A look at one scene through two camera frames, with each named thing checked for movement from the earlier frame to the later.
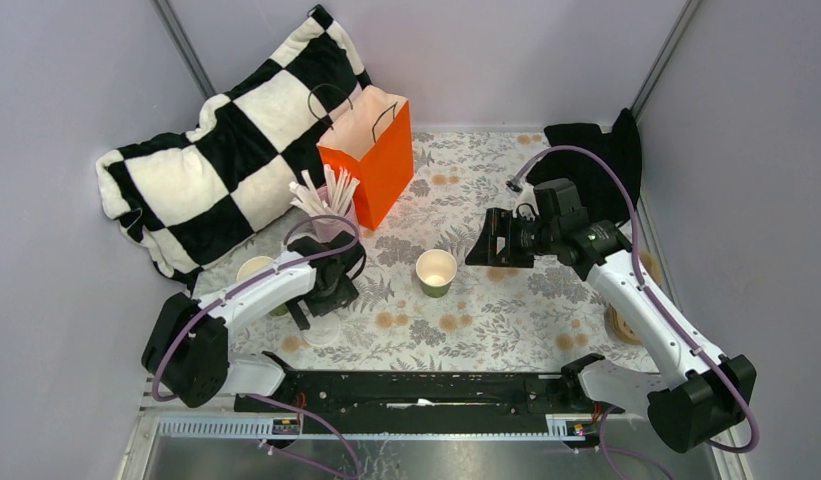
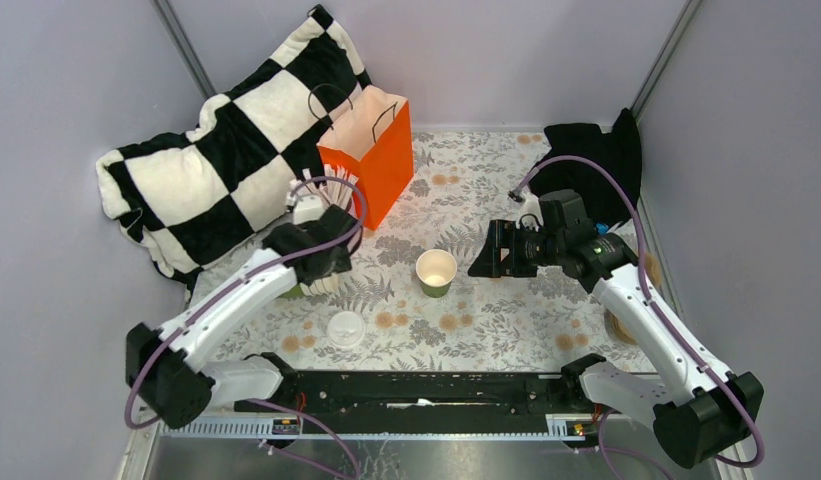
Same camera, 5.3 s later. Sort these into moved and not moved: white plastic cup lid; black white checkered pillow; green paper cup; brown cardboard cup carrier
Moved: white plastic cup lid
Not moved: green paper cup; brown cardboard cup carrier; black white checkered pillow
